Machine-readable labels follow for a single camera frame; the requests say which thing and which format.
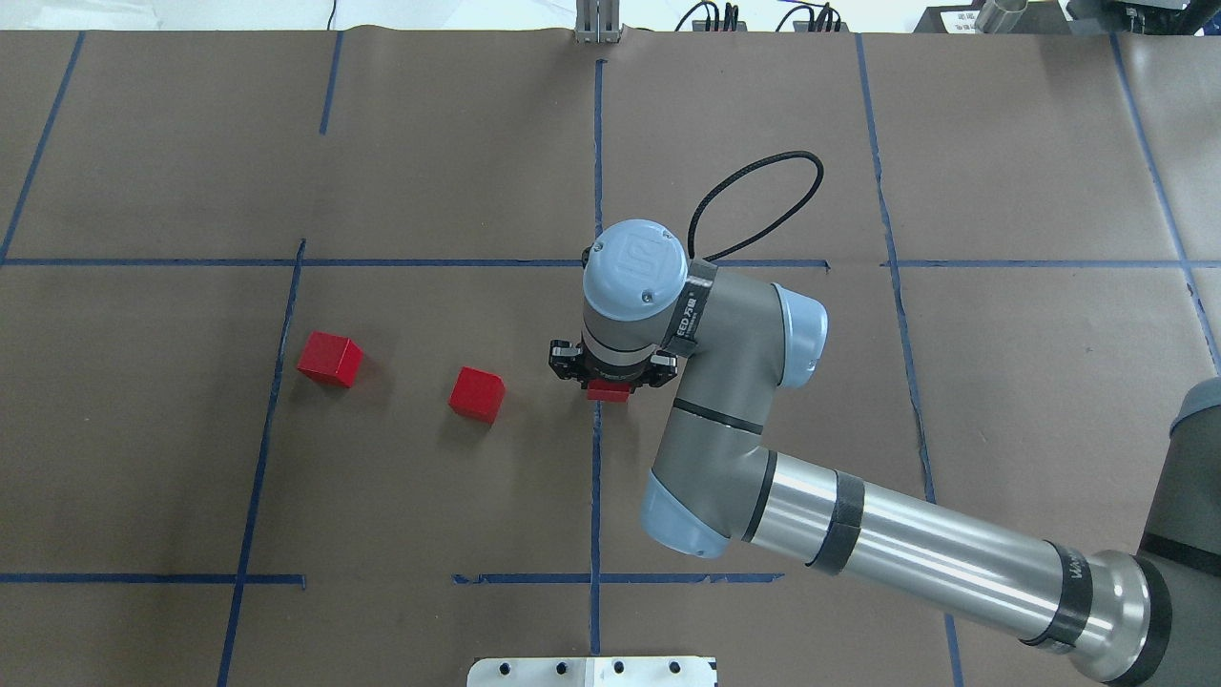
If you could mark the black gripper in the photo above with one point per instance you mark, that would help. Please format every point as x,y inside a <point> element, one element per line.
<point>567,362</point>

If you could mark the red cube block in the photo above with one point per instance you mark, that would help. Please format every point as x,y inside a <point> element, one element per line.
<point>603,391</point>
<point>478,395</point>
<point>330,359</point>

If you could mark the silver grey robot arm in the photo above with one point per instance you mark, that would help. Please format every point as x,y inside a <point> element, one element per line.
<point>1038,398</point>

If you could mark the brown paper table cover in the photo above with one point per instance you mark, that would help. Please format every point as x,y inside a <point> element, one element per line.
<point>180,210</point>

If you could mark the metal cup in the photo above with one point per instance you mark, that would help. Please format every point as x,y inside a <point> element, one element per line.
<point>999,16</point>

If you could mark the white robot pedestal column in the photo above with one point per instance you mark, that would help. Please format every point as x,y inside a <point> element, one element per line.
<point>594,671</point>

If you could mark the aluminium frame post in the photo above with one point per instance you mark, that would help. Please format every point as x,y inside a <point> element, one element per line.
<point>598,21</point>

